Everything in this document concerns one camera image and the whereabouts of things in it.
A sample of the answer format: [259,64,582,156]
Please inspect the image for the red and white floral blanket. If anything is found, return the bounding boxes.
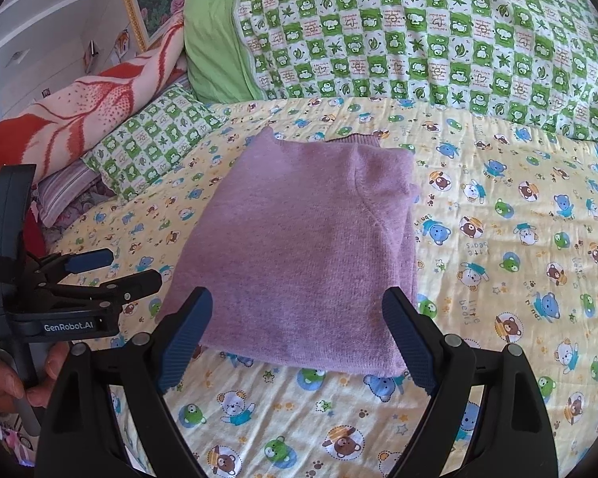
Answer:
[0,10,190,205]

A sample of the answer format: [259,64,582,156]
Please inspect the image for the green checkered pillow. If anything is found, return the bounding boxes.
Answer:
[82,84,230,205]

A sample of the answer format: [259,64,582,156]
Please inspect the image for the purple striped pillow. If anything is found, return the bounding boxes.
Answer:
[36,162,113,227]

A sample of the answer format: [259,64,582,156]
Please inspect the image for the yellow bear print bed sheet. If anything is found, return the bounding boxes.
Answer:
[45,97,598,478]

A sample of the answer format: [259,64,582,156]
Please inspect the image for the white cabinet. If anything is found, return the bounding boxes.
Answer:
[0,0,133,133]

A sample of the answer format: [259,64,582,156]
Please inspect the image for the green checkered quilt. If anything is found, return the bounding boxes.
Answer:
[183,0,598,147]

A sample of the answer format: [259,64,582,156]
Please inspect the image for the purple knit sweater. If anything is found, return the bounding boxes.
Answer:
[154,132,422,378]

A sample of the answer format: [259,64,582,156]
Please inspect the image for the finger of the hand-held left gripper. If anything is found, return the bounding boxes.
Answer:
[45,268,163,306]
[40,248,115,280]

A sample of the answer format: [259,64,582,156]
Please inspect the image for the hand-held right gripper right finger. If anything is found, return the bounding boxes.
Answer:
[381,285,559,478]

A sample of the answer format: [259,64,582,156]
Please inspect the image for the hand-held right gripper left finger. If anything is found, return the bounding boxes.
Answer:
[34,286,214,478]

